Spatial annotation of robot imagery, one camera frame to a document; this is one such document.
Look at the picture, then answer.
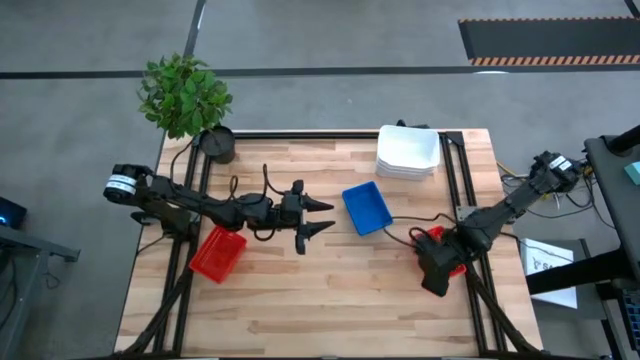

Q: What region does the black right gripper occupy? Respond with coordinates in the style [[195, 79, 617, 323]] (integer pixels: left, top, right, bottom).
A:
[[414, 232, 469, 299]]

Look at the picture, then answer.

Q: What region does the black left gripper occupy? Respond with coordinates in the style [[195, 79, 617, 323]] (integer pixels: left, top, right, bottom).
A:
[[279, 179, 338, 256]]

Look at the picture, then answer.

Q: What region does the white paper sheet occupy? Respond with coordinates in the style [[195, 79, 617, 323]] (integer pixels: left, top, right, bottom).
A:
[[519, 238, 579, 310]]

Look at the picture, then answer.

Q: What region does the black plant pot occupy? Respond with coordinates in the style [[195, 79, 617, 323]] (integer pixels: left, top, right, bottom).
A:
[[198, 124, 236, 165]]

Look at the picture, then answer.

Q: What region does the black floor beam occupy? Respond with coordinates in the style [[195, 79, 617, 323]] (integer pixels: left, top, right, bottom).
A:
[[525, 247, 640, 296]]

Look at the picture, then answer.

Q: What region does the green leafy plant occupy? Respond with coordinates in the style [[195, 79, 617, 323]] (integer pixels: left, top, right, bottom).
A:
[[137, 52, 234, 140]]

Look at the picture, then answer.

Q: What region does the black desk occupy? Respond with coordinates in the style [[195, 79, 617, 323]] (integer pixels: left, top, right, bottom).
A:
[[583, 124, 640, 281]]

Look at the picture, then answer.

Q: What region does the black hazard-striped floor mat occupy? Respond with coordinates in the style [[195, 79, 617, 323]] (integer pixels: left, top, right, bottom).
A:
[[458, 17, 640, 67]]

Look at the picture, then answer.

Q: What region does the grey metal stand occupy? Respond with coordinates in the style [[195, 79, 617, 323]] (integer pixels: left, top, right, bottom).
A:
[[0, 224, 81, 360]]

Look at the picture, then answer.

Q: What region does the black device with blue light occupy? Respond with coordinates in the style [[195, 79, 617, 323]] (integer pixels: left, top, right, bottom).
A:
[[0, 196, 29, 231]]

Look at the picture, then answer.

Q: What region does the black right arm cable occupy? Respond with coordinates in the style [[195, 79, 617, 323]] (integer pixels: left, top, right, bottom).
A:
[[382, 212, 459, 250]]

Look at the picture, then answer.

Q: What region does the black aluminium table frame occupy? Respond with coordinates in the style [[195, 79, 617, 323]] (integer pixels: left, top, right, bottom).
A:
[[112, 129, 551, 360]]

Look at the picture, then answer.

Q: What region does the floor cable bundle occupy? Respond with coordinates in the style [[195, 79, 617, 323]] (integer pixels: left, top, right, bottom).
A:
[[497, 158, 609, 231]]

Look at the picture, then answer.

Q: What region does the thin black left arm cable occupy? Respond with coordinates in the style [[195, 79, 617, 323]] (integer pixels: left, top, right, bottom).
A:
[[168, 138, 197, 181]]

